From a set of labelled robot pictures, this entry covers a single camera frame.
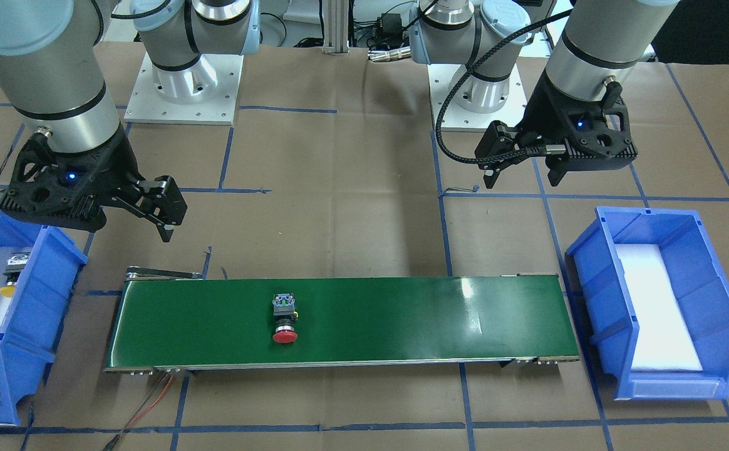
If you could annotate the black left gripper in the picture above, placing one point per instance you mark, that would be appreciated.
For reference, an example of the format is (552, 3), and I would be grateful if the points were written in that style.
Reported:
(540, 120)

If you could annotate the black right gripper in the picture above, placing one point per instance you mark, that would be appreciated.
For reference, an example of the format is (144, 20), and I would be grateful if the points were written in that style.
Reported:
(116, 168)

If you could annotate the yellow mushroom push button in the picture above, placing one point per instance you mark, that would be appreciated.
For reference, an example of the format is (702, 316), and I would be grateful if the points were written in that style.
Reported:
(16, 262)

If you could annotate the red mushroom push button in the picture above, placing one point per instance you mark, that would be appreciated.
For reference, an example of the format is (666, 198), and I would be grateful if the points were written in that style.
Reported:
(285, 315)

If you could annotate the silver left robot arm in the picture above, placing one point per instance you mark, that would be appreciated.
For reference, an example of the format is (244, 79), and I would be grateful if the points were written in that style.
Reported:
(601, 41)

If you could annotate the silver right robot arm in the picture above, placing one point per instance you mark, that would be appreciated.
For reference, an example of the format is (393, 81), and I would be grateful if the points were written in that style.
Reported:
(50, 75)

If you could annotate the green conveyor belt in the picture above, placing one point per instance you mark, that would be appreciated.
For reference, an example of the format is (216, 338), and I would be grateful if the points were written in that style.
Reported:
(191, 324)

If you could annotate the blue destination bin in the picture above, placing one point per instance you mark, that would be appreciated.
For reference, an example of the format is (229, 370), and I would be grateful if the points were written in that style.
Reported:
(30, 332)

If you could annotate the blue source bin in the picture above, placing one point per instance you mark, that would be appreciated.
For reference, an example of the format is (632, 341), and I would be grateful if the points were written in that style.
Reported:
(700, 285)

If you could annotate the white foam pad source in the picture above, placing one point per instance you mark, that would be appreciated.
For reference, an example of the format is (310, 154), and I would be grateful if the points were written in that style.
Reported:
(663, 342)

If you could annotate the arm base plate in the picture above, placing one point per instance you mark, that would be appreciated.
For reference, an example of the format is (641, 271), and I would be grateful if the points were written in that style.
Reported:
(478, 102)
(205, 94)

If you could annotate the aluminium frame post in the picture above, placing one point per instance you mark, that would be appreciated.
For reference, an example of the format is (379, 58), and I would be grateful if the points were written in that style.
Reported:
(336, 23)

